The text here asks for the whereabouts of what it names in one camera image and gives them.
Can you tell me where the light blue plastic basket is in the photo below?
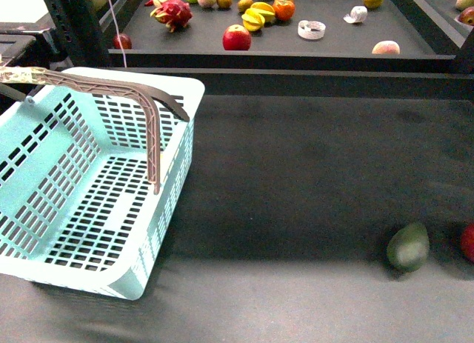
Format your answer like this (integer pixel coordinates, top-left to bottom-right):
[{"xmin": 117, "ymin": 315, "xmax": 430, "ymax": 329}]
[{"xmin": 1, "ymin": 67, "xmax": 205, "ymax": 300}]

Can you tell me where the small white tape roll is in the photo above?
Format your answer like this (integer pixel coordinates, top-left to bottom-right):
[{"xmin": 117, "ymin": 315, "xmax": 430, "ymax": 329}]
[{"xmin": 343, "ymin": 6, "xmax": 368, "ymax": 24}]

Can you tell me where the red apple front tray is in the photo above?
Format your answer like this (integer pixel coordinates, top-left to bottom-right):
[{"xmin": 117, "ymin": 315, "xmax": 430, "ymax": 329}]
[{"xmin": 222, "ymin": 24, "xmax": 252, "ymax": 50}]

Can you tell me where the brown kiwi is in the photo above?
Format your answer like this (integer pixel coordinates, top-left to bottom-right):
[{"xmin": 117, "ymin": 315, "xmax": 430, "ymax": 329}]
[
  {"xmin": 216, "ymin": 0, "xmax": 233, "ymax": 10},
  {"xmin": 237, "ymin": 0, "xmax": 254, "ymax": 13}
]

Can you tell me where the yellow starfruit front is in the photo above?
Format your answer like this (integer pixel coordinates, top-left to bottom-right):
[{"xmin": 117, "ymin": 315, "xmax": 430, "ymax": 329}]
[{"xmin": 241, "ymin": 8, "xmax": 265, "ymax": 32}]

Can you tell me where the red apple near gripper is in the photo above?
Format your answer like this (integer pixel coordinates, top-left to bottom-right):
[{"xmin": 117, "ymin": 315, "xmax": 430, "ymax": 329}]
[{"xmin": 460, "ymin": 224, "xmax": 474, "ymax": 262}]

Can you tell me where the dark metal rack post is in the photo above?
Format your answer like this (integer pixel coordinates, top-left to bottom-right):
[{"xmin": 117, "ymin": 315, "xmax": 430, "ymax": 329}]
[{"xmin": 44, "ymin": 0, "xmax": 110, "ymax": 67}]

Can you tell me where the orange persimmon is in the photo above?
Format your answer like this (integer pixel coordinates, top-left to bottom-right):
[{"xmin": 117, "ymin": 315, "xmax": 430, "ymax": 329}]
[{"xmin": 273, "ymin": 0, "xmax": 296, "ymax": 21}]

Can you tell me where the green avocado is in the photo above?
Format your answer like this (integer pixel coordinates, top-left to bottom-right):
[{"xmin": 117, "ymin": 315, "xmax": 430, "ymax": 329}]
[{"xmin": 386, "ymin": 222, "xmax": 430, "ymax": 273}]

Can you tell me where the pink dragon fruit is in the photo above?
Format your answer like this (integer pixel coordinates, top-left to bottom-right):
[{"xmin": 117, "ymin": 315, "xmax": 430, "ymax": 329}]
[{"xmin": 150, "ymin": 0, "xmax": 193, "ymax": 33}]

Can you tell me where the white cable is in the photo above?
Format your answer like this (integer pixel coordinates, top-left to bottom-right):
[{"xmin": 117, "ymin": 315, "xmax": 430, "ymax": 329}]
[{"xmin": 104, "ymin": 0, "xmax": 128, "ymax": 68}]

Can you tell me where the black fruit display tray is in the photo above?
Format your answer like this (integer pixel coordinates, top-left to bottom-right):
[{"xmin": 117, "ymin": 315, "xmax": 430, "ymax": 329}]
[{"xmin": 109, "ymin": 0, "xmax": 469, "ymax": 73}]

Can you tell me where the pale peach at edge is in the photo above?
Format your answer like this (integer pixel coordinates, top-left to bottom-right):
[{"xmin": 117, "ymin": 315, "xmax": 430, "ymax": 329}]
[{"xmin": 372, "ymin": 40, "xmax": 401, "ymax": 55}]

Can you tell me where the yellow starfruit back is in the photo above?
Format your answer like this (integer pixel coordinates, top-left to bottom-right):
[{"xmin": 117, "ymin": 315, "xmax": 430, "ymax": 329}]
[{"xmin": 250, "ymin": 1, "xmax": 276, "ymax": 23}]

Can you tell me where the small dark red apple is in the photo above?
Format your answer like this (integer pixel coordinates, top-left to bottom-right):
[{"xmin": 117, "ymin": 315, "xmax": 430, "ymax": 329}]
[{"xmin": 113, "ymin": 33, "xmax": 133, "ymax": 50}]

